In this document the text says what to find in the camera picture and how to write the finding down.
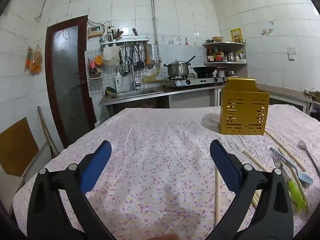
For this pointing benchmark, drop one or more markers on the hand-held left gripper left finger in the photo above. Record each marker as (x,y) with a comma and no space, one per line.
(100,160)

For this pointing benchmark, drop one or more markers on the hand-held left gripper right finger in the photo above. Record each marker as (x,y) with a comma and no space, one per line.
(222,162)

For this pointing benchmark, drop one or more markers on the yellow perforated utensil holder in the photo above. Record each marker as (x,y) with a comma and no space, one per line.
(242,115)

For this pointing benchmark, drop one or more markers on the metal spoon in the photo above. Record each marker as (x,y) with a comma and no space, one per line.
(302,145)

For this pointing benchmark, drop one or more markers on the blue plastic spoon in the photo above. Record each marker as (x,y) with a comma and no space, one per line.
(306,179)

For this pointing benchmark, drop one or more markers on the clear plastic wrap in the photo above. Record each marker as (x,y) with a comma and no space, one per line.
(211,123)

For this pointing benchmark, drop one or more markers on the floral tablecloth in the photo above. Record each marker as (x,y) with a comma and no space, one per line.
(155,155)

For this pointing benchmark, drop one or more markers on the wooden stick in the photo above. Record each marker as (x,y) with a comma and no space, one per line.
(47,130)

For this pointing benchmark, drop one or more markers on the steel sink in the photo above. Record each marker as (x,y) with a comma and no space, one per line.
(132,94)

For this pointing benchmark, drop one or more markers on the white soap bottle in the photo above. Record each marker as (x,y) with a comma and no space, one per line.
(118,83)

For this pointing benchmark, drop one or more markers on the brown kitchen counter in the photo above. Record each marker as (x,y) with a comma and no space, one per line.
(190,90)

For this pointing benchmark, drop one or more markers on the steel gas stove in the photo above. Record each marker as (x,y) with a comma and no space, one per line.
(195,82)

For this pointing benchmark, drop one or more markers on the brown frosted glass door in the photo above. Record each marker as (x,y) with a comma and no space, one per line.
(67,80)

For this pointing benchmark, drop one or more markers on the steel faucet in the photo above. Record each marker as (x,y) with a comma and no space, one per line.
(133,80)

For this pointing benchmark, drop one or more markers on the stack of white bowls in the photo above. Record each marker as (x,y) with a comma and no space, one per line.
(222,73)

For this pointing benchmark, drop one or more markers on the black wok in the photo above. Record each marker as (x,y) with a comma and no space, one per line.
(202,69)

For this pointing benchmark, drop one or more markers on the steel cooking pot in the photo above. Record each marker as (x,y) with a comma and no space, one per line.
(177,70)

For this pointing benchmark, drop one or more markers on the black hanging spatula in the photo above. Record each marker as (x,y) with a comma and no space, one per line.
(138,63)

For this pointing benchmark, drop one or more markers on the steel kettle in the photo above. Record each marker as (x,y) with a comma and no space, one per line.
(231,57)

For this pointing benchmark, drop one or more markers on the white hanging bag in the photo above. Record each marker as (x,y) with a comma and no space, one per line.
(110,55)

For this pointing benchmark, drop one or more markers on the row of sauce bottles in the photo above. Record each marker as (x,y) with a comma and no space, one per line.
(215,56)

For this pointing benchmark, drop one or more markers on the black ladle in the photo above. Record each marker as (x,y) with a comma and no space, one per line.
(191,59)

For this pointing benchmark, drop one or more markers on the hanging wooden cutting board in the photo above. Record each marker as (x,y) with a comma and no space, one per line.
(148,55)

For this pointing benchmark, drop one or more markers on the grey corner shelf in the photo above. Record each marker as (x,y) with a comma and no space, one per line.
(225,44)

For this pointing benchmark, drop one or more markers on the hanging orange plastic bag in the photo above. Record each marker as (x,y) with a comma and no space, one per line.
(35,60)

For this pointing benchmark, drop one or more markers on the beige bowl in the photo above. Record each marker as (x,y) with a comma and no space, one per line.
(217,39)

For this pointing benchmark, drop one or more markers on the utensil cup with chopsticks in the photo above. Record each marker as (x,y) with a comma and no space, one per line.
(113,36)

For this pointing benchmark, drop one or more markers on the brown control box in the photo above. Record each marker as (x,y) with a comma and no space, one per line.
(95,31)

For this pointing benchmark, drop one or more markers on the steel wall rack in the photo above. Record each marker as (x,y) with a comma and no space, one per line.
(125,40)

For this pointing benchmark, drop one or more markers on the yellow wall poster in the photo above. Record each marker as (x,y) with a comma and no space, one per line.
(236,35)

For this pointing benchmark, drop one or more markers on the white wall socket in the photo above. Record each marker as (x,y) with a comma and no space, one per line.
(291,53)

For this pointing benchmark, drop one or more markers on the wall sticker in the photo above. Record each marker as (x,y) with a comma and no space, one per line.
(265,31)

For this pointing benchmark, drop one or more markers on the steel wall pipe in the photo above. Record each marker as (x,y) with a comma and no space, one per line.
(155,25)

